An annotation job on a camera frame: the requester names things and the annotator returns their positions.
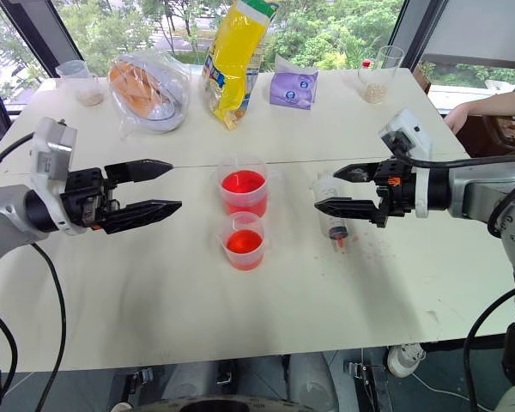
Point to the clear measuring cup with grains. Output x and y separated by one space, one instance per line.
83 88

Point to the large cup with red liquid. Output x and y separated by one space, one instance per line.
244 189

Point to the white round device under table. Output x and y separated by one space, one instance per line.
405 358

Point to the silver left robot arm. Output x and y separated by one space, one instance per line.
4 214

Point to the tall clear glass with grains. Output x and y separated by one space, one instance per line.
377 81

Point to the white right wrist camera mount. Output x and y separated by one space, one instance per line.
412 129

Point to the bystander bare hand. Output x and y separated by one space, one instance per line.
457 118

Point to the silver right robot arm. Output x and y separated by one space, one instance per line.
476 189

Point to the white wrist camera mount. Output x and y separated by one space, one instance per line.
53 146
412 129

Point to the brown wooden chair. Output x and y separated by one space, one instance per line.
498 137

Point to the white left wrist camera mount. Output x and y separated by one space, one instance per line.
53 146

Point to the clear plastic syringe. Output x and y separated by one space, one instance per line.
326 189

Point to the small cup with red liquid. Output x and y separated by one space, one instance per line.
244 246

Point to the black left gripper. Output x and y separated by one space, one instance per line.
83 197

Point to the clear bag with orange plates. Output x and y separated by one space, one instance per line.
150 90

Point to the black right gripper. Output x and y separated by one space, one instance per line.
397 189

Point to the purple tissue pack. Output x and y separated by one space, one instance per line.
294 88

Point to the black window frame post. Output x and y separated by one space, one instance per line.
414 30
38 34

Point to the yellow snack bag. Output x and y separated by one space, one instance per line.
236 64

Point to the bystander forearm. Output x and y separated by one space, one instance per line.
502 103

